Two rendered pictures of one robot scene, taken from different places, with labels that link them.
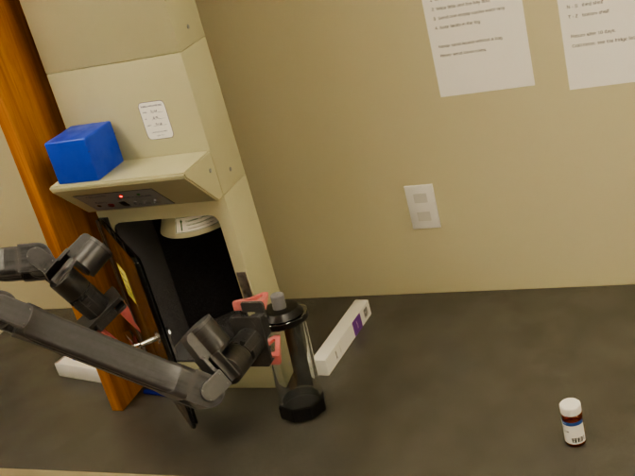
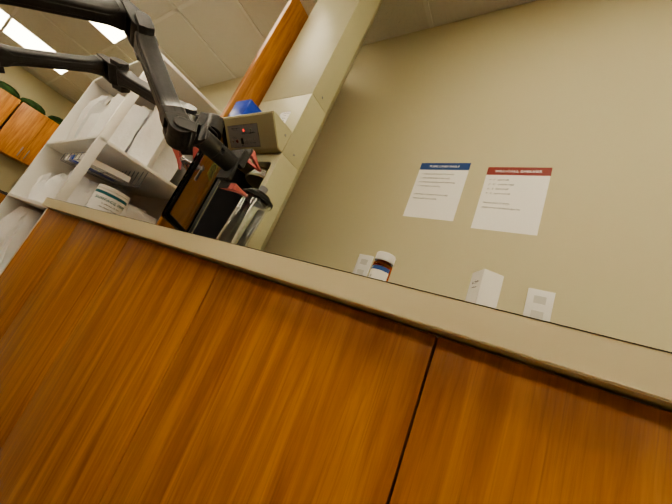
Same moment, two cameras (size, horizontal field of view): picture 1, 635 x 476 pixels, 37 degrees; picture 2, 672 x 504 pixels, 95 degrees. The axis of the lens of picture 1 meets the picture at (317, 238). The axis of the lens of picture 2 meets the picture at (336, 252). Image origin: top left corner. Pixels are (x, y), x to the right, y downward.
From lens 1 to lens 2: 1.51 m
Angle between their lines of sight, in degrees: 39
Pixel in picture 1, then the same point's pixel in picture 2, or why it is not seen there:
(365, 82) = (373, 201)
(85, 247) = not seen: hidden behind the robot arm
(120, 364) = (158, 79)
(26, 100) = not seen: hidden behind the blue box
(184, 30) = (320, 94)
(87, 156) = (246, 105)
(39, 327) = (147, 41)
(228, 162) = (295, 151)
